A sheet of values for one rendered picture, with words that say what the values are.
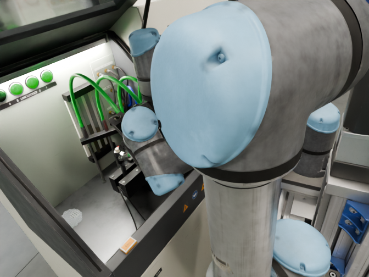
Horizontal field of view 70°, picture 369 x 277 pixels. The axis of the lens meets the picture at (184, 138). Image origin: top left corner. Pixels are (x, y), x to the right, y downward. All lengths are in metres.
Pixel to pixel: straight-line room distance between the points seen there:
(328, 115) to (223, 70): 0.77
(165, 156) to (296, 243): 0.30
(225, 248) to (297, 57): 0.23
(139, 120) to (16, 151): 0.72
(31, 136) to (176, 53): 1.04
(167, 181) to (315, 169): 0.58
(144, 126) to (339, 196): 0.47
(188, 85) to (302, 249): 0.42
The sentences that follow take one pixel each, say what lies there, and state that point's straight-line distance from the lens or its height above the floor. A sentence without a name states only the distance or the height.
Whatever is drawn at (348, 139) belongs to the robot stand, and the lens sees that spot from 0.65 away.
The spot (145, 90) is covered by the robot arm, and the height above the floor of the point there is 1.44.
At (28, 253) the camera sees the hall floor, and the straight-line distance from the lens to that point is 2.46.
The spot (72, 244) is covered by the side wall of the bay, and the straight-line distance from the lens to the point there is 0.91.
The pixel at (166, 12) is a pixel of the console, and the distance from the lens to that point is 1.30.
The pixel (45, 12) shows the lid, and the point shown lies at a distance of 0.93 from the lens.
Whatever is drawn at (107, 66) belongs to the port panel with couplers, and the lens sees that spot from 1.32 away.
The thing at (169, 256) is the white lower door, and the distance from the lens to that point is 1.19.
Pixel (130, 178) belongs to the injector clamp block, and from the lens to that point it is 1.12.
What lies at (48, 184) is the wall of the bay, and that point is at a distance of 1.31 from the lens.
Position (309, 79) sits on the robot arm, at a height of 1.63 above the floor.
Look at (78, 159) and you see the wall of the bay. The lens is 1.34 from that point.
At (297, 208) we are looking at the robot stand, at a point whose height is 0.95.
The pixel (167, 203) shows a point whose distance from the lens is 1.03.
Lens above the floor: 1.72
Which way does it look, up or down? 36 degrees down
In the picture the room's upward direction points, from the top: 8 degrees counter-clockwise
